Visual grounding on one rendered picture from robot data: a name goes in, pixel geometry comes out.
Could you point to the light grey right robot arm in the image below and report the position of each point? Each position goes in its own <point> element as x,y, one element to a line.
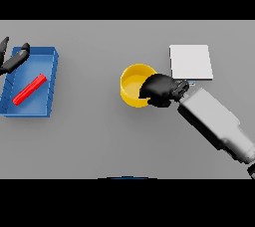
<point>215,125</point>

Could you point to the red beaker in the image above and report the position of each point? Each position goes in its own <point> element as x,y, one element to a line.
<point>29,89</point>

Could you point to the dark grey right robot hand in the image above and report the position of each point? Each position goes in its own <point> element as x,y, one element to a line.
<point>161,88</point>

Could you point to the yellow bowl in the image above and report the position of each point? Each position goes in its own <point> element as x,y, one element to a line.
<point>132,85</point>

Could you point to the pale square measuring scale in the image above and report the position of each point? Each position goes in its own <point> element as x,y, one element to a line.
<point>191,61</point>

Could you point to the blue plastic tray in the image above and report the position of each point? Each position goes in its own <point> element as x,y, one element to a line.
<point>30,81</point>

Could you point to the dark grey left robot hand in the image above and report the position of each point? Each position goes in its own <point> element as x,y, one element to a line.
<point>15,60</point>

